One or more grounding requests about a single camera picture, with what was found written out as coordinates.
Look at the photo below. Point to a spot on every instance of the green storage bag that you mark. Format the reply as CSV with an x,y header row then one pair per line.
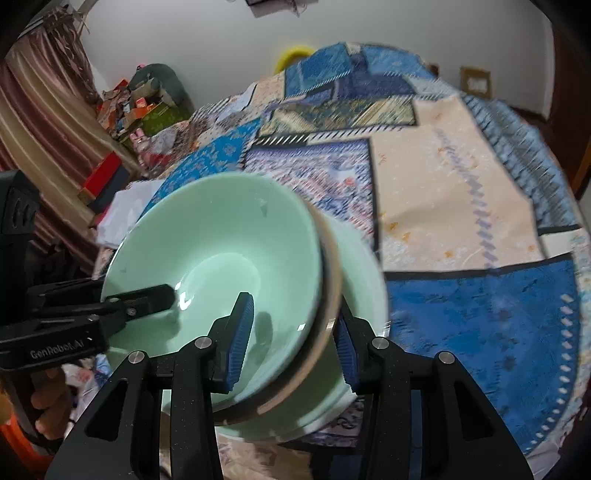
x,y
166,121

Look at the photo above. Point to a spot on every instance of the green bowl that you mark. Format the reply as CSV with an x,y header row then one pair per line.
x,y
221,230

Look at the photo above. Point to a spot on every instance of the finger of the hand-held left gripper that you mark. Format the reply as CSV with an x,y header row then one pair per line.
x,y
64,291
143,300

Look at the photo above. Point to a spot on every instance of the pink bowl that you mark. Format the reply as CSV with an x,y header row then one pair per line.
x,y
330,272

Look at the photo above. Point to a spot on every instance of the person's left hand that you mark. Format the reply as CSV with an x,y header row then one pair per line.
x,y
53,401

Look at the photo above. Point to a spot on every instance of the patchwork blanket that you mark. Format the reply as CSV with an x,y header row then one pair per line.
x,y
461,184

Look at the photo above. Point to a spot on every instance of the white folded cloth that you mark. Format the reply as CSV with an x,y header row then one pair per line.
x,y
124,217

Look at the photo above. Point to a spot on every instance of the orange stool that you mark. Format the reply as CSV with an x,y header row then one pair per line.
x,y
18,438

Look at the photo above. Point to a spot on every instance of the cardboard box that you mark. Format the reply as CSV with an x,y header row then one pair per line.
x,y
475,81

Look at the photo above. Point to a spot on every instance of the pink bunny toy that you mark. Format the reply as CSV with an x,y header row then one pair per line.
x,y
141,147

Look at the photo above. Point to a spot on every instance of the yellow foam tube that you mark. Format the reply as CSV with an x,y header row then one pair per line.
x,y
288,53

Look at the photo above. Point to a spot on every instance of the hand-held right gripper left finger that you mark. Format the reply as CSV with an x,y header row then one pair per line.
x,y
238,341

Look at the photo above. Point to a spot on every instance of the wooden door frame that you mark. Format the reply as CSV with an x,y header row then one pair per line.
x,y
572,115

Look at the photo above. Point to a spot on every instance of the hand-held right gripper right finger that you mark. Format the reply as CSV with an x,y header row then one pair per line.
x,y
347,355

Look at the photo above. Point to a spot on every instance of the dark grey box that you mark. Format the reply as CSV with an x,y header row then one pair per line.
x,y
115,191

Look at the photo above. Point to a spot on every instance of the grey cushion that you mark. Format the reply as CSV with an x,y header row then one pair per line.
x,y
166,83

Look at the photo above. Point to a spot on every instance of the green plate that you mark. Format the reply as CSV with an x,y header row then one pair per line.
x,y
364,286

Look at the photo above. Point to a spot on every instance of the striped brown curtain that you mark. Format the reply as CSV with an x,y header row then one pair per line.
x,y
41,115

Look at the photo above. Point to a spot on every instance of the red box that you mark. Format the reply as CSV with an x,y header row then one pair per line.
x,y
101,175

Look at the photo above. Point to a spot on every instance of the pile of colourful clutter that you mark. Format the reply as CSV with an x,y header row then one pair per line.
x,y
124,108

